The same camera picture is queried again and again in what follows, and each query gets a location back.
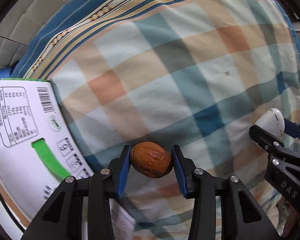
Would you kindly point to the plaid tablecloth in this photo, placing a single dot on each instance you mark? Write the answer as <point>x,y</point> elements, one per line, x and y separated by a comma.
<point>177,80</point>

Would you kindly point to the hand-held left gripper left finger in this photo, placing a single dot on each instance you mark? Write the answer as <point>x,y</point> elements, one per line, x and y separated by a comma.
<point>122,172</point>

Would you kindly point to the wide white cushioned chair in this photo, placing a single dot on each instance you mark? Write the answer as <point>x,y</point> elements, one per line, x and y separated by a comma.
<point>27,10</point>

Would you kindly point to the white earbud case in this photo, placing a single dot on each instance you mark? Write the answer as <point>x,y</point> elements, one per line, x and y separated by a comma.
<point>271,120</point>

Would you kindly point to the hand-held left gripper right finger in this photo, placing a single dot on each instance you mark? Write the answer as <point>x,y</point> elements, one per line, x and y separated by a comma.
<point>180,172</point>

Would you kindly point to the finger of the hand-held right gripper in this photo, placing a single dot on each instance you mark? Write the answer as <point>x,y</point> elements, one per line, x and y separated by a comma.
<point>267,138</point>
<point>293,130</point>

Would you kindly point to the cardboard box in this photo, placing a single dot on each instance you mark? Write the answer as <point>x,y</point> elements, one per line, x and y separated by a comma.
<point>20,130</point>

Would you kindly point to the person's right hand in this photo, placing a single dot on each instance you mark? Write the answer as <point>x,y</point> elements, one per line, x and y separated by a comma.
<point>288,217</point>

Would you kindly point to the brown walnut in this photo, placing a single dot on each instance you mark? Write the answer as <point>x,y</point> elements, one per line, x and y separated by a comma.
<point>151,160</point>

